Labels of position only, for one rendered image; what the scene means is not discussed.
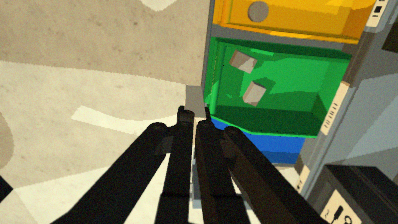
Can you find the yellow bin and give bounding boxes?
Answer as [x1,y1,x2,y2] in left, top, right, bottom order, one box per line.
[219,0,376,44]

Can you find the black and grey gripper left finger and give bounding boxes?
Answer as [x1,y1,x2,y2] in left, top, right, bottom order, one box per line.
[50,85,196,224]

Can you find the dark grey metal shelf rack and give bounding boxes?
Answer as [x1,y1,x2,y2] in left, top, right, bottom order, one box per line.
[201,0,398,200]

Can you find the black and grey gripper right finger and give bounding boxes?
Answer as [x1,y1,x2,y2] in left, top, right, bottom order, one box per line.
[192,86,330,224]

